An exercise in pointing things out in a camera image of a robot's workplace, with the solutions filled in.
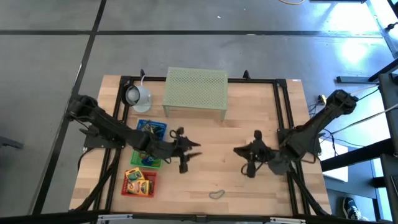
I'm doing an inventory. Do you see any black aluminium table frame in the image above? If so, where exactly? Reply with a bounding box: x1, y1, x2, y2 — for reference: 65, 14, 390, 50
73, 74, 333, 218

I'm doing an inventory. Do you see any silver bracket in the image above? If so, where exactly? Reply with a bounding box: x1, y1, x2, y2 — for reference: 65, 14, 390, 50
269, 217, 307, 224
96, 213, 134, 222

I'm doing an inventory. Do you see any blue coil keychain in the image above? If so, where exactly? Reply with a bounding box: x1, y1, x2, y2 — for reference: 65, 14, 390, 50
141, 155, 161, 166

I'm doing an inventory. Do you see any person's shoe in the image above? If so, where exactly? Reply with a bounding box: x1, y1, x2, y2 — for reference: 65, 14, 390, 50
343, 197, 368, 221

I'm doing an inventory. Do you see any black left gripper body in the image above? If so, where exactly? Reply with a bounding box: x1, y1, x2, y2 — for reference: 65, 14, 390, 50
146, 126, 193, 174

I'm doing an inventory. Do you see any white desk lamp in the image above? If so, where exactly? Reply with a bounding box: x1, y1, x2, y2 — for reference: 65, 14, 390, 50
120, 83, 153, 113

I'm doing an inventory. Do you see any black rig crossbar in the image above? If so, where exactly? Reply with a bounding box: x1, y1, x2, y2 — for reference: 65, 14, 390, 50
0, 208, 398, 224

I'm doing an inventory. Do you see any small yellow crayon box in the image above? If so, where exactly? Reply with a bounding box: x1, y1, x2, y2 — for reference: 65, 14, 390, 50
124, 167, 146, 184

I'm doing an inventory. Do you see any blue plastic basket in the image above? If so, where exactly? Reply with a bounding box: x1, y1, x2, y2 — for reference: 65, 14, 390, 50
136, 119, 168, 141

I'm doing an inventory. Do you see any large yellow crayon box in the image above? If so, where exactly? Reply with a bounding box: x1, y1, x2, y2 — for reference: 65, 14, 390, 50
126, 179, 155, 197

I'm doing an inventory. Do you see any red plastic basket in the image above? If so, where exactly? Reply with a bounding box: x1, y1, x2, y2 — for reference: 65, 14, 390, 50
120, 169, 159, 198

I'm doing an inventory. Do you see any grey furniture foot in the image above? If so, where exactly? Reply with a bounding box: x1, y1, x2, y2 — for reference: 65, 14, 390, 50
0, 136, 25, 151

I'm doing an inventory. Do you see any beige floor cable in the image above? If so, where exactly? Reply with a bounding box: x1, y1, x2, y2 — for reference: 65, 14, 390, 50
351, 84, 380, 95

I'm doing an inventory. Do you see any green plastic basket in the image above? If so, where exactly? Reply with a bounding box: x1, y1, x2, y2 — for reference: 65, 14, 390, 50
129, 149, 164, 170

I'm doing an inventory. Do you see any black metal stand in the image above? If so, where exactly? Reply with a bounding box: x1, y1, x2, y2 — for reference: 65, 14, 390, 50
320, 57, 398, 224

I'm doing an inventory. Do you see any green perforated metal shelf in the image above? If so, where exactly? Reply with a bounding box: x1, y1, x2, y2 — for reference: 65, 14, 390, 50
162, 67, 229, 121

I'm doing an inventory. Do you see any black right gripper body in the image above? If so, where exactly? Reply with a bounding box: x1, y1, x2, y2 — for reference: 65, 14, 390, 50
241, 129, 280, 179

